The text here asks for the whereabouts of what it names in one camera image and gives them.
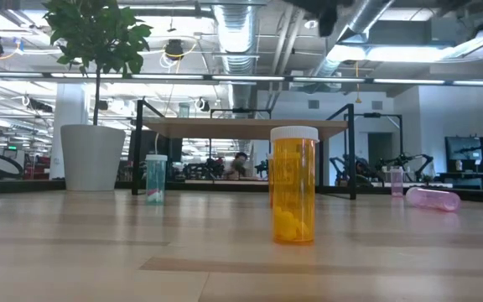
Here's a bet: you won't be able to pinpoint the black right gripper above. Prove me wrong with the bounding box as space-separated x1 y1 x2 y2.
283 0 354 37

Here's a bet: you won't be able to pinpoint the small orange medicine bottle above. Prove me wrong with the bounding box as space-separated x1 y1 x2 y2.
269 125 320 245

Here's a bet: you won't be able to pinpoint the large orange medicine bottle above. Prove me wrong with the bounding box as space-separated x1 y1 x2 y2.
265 151 274 209

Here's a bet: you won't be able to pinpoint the pink medicine bottle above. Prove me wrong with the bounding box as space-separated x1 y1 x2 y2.
389 165 405 198
404 186 462 213

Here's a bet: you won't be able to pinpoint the wooden shelf black legs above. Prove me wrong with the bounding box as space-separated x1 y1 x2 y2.
131 98 358 201

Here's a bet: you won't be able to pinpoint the person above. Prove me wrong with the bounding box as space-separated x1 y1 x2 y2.
226 151 251 180

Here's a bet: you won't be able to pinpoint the black background monitor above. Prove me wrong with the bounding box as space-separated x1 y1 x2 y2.
128 128 184 164
444 134 483 174

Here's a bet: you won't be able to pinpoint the green artificial tree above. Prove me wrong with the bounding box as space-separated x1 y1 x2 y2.
42 0 154 127

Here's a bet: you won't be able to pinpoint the black background rig frame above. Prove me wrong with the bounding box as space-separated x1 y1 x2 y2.
344 111 405 169

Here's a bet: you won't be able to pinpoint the black metal table frame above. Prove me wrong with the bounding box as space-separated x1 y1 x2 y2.
0 178 483 205

